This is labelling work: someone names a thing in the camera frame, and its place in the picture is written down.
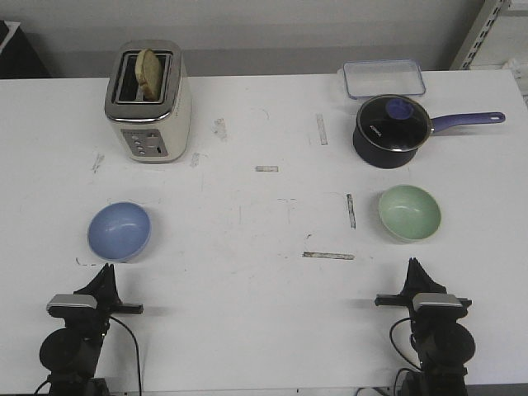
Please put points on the glass pot lid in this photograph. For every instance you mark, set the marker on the glass pot lid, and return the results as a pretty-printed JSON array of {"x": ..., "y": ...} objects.
[{"x": 394, "y": 123}]

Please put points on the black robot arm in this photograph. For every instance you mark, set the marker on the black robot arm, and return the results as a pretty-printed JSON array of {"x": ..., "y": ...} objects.
[
  {"x": 71, "y": 353},
  {"x": 443, "y": 345}
]

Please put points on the green bowl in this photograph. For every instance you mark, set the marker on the green bowl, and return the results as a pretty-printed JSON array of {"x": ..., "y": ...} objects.
[{"x": 409, "y": 213}]

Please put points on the blue bowl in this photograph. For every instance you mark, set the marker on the blue bowl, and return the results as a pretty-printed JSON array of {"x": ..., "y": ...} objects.
[{"x": 119, "y": 231}]

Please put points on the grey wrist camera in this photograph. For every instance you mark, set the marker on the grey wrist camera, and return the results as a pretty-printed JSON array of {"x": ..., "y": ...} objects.
[
  {"x": 71, "y": 306},
  {"x": 435, "y": 300}
]

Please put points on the white metal shelf upright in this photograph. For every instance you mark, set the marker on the white metal shelf upright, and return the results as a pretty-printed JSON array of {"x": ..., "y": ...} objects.
[{"x": 483, "y": 23}]

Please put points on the dark blue saucepan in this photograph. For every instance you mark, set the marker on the dark blue saucepan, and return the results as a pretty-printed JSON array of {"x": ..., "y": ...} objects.
[{"x": 385, "y": 159}]

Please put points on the cream two-slot toaster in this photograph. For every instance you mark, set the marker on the cream two-slot toaster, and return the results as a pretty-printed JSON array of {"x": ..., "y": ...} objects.
[{"x": 150, "y": 131}]

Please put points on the clear plastic food container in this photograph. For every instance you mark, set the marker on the clear plastic food container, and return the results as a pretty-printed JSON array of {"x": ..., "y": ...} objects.
[{"x": 369, "y": 78}]

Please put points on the toasted bread slice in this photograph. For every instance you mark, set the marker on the toasted bread slice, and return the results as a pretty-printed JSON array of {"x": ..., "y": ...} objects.
[{"x": 149, "y": 74}]

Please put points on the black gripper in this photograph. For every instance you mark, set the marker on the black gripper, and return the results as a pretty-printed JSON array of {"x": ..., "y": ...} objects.
[
  {"x": 418, "y": 281},
  {"x": 103, "y": 301}
]

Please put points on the black object at left edge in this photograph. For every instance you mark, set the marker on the black object at left edge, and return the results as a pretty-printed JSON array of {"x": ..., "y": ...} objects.
[{"x": 19, "y": 59}]

